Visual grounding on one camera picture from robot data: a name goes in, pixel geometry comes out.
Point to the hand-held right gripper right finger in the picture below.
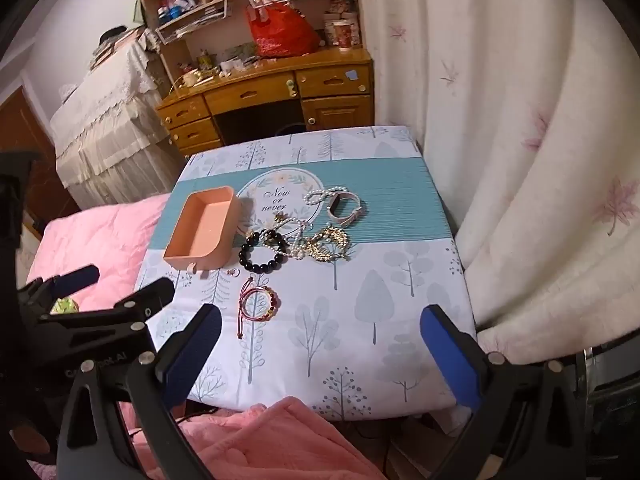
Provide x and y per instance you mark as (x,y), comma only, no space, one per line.
(450,360)

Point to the red patterned paper cup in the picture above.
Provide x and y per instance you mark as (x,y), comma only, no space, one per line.
(342,35)

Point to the white floral curtain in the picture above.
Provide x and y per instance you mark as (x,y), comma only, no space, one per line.
(500,110)

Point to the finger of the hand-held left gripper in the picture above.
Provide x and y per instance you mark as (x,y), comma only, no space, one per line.
(75,278)
(150,297)

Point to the black bag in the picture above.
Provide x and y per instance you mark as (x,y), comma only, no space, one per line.
(114,36)

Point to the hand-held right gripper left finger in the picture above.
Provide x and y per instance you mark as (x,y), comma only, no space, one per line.
(192,355)

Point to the small gold brooch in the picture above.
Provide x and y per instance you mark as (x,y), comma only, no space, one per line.
(280,218)

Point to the pink fleece cloth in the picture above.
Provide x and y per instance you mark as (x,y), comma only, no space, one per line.
(280,440)

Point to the lace-covered cabinet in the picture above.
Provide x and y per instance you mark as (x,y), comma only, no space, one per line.
(100,130)

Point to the dark metal frame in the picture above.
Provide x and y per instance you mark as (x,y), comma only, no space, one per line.
(615,410)

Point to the brown wooden door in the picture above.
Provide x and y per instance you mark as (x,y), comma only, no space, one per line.
(25,135)

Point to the pink plastic tray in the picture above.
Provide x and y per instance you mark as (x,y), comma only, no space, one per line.
(200,225)

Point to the red plastic bag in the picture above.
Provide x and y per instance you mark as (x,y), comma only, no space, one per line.
(282,30)

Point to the wooden desk hutch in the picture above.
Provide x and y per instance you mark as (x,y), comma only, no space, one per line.
(200,30)

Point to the wooden desk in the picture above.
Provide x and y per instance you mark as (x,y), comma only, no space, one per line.
(260,92)

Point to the patterned box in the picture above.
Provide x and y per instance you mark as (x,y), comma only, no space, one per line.
(345,10)

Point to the tree print tablecloth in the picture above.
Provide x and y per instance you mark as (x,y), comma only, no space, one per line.
(350,310)

